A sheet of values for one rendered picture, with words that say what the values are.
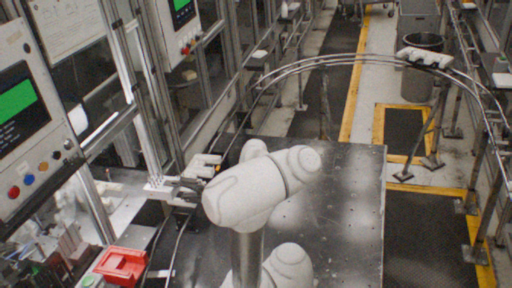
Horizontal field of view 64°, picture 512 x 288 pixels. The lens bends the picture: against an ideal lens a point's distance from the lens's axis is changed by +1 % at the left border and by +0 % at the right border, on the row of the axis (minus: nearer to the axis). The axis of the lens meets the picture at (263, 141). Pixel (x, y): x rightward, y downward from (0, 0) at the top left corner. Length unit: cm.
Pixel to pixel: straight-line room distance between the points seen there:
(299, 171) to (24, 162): 80
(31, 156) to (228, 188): 65
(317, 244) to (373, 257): 25
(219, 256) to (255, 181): 97
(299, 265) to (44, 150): 93
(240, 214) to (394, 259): 189
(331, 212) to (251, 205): 111
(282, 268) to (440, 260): 152
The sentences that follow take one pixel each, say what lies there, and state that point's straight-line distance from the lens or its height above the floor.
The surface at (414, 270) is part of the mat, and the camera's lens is 276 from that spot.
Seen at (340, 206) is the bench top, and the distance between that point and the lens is 210.
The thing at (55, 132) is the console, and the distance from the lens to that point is 144.
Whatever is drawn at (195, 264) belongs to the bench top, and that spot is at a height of 68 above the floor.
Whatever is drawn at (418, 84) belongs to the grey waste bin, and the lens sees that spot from 434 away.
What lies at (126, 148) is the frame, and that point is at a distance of 210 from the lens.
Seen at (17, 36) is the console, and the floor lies 179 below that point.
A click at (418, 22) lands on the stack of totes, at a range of 490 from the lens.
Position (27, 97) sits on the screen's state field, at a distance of 133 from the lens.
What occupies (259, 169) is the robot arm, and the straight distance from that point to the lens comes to 101.
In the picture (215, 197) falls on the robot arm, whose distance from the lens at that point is 99.
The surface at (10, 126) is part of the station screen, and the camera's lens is 130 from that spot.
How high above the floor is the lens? 213
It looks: 34 degrees down
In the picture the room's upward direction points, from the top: 6 degrees counter-clockwise
